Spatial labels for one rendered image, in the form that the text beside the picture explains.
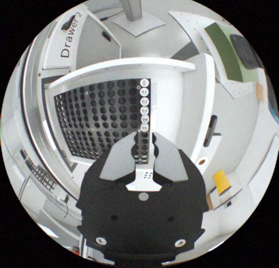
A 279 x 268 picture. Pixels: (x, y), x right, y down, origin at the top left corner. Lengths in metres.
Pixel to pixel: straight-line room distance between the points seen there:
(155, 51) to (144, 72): 0.92
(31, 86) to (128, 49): 1.03
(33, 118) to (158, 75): 0.30
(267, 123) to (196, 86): 3.07
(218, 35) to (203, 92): 0.32
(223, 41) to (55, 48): 0.50
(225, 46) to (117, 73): 0.38
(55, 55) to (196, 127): 0.36
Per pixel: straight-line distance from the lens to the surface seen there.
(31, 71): 0.27
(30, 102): 0.25
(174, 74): 0.23
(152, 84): 0.20
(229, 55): 0.41
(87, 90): 0.18
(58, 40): 0.32
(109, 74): 0.23
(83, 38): 0.48
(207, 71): 0.16
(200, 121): 0.16
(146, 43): 1.16
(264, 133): 3.21
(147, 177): 0.45
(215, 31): 0.43
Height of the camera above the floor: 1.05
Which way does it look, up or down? 62 degrees down
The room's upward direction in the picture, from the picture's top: 173 degrees counter-clockwise
